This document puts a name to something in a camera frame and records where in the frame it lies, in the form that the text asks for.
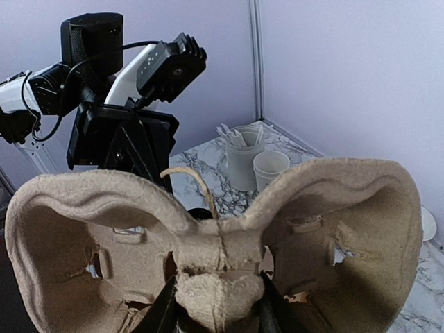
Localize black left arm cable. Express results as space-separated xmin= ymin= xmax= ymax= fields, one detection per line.
xmin=20 ymin=40 xmax=164 ymax=143

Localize white ribbed stirrer canister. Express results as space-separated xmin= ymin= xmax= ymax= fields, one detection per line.
xmin=225 ymin=137 xmax=265 ymax=191

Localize white paper cups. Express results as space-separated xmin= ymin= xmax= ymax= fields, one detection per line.
xmin=253 ymin=151 xmax=290 ymax=193

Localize left rear aluminium post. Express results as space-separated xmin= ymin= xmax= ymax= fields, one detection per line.
xmin=249 ymin=0 xmax=265 ymax=121

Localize brown paper takeout bag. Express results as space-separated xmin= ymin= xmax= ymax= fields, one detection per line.
xmin=160 ymin=166 xmax=219 ymax=220

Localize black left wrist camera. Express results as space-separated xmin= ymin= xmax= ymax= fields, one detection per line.
xmin=136 ymin=33 xmax=207 ymax=108

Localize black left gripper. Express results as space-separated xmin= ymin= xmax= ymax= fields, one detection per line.
xmin=60 ymin=12 xmax=179 ymax=192

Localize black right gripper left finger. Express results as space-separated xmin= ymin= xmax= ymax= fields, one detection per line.
xmin=135 ymin=275 xmax=178 ymax=333

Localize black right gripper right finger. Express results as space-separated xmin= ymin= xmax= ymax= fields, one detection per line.
xmin=258 ymin=271 xmax=309 ymax=333

